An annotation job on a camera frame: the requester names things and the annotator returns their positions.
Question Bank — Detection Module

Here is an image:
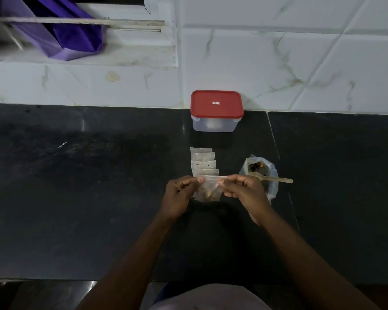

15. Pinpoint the clear container with red lid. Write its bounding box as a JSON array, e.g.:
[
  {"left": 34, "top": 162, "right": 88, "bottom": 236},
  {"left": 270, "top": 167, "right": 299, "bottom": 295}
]
[{"left": 190, "top": 90, "right": 244, "bottom": 133}]

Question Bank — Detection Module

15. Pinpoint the dark spice mix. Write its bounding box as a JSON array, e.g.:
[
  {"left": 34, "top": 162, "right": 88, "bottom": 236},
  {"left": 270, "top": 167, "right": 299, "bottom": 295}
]
[{"left": 248, "top": 161, "right": 269, "bottom": 175}]

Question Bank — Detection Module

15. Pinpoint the person's left hand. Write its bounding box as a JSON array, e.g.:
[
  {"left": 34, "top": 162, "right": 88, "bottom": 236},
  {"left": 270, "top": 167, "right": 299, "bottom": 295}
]
[{"left": 161, "top": 176, "right": 204, "bottom": 220}]

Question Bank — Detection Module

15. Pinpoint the white metal window bar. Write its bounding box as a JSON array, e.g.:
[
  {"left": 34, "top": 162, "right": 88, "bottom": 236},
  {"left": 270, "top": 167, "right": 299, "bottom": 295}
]
[{"left": 0, "top": 17, "right": 167, "bottom": 28}]

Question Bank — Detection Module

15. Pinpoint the person's right hand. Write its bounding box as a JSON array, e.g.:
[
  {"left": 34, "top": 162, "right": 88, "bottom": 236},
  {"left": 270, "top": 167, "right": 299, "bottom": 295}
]
[{"left": 217, "top": 174, "right": 273, "bottom": 227}]

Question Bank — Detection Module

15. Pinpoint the open clear plastic bag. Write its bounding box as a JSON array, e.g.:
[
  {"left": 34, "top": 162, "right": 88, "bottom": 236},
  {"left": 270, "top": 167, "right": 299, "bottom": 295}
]
[{"left": 239, "top": 154, "right": 279, "bottom": 204}]

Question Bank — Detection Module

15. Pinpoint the person's right forearm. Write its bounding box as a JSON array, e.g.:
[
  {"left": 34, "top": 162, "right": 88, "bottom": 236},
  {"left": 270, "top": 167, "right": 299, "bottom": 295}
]
[{"left": 253, "top": 206, "right": 372, "bottom": 310}]

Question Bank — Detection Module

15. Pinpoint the cream plastic spoon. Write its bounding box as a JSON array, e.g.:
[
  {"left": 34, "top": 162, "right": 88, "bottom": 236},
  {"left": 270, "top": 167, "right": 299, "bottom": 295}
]
[{"left": 248, "top": 172, "right": 293, "bottom": 184}]

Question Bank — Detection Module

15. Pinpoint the person's white garment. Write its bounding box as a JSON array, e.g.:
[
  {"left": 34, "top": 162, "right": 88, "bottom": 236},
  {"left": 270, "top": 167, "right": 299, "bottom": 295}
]
[{"left": 149, "top": 283, "right": 272, "bottom": 310}]

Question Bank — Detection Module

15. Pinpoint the person's left forearm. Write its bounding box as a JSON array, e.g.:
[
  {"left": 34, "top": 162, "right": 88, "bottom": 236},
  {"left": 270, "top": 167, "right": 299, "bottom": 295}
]
[{"left": 75, "top": 214, "right": 178, "bottom": 310}]

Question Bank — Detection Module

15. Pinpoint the white window frame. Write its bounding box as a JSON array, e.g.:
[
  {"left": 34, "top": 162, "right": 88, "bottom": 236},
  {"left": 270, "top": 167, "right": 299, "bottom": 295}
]
[{"left": 0, "top": 0, "right": 179, "bottom": 67}]

